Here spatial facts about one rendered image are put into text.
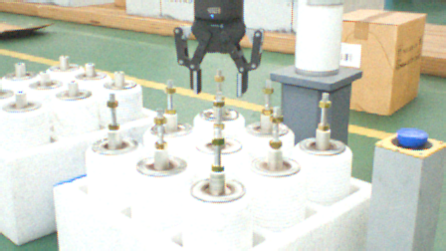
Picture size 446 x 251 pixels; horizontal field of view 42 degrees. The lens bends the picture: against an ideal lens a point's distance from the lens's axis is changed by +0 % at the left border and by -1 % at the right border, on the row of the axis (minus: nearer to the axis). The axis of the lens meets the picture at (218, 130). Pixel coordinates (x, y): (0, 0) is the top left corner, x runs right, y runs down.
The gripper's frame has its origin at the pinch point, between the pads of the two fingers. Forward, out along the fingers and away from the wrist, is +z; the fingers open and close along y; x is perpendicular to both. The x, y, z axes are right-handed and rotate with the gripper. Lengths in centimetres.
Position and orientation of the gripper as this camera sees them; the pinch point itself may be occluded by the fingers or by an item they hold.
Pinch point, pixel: (218, 86)
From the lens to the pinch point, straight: 92.0
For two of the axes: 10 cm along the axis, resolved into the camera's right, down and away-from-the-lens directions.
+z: 0.0, 9.5, 3.2
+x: 2.6, -3.1, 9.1
